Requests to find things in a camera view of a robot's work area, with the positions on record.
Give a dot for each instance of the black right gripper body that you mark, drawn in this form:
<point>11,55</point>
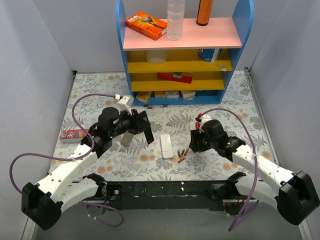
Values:
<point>196,141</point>

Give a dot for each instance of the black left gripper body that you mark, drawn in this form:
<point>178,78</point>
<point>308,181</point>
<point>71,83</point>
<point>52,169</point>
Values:
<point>138,122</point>

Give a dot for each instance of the black remote control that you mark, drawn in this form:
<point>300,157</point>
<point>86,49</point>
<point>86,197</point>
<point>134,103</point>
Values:
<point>148,135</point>

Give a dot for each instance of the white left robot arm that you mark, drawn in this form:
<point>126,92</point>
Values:
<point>45,201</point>

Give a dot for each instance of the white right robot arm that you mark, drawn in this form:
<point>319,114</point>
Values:
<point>292,194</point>

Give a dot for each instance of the grey remote control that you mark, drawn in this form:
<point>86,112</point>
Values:
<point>126,139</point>

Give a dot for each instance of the red white remote control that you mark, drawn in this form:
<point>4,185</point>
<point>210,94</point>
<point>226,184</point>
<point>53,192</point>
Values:
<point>194,125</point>

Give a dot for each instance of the floral table mat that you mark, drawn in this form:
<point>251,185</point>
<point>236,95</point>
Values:
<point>140,161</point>

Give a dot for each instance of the yellow tissue pack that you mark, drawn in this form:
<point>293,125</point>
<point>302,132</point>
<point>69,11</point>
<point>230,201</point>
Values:
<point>144,96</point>

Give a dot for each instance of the red toothpaste box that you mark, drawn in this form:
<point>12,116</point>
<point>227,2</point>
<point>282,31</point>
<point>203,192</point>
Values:
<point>72,136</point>

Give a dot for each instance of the white tissue pack middle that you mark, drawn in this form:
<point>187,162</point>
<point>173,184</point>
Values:
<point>172,94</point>

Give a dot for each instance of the white tissue pack right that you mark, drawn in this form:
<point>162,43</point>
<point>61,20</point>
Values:
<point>188,95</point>

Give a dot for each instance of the red flat box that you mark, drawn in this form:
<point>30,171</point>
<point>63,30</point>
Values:
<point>181,77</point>

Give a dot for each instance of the white plastic cup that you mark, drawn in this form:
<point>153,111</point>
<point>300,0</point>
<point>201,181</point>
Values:
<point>156,57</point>

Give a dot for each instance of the blue shelf unit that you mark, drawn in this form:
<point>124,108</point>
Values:
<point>209,83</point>

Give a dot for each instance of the small clip on shelf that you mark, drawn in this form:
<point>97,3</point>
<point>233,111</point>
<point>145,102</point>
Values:
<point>223,68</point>

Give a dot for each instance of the blue white can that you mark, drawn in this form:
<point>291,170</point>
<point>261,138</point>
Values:
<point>209,55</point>

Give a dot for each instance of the orange razor box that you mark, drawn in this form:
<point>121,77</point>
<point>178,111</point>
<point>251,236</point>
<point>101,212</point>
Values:
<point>147,25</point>

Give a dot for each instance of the clear plastic bottle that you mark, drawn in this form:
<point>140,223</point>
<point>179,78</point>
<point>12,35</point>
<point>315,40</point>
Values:
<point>175,19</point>

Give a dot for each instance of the orange cologne bottle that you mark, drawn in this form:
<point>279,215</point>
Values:
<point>204,12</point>

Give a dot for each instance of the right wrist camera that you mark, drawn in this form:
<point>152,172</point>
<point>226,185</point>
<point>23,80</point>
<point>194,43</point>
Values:
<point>203,119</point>

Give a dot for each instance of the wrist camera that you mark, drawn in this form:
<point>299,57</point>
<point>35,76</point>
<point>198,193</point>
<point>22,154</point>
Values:
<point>203,119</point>
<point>125,104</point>

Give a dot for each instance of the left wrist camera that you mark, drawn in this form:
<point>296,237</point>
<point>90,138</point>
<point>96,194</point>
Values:
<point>125,104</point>

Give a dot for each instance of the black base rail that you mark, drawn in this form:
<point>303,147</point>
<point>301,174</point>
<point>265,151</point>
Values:
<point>174,195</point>

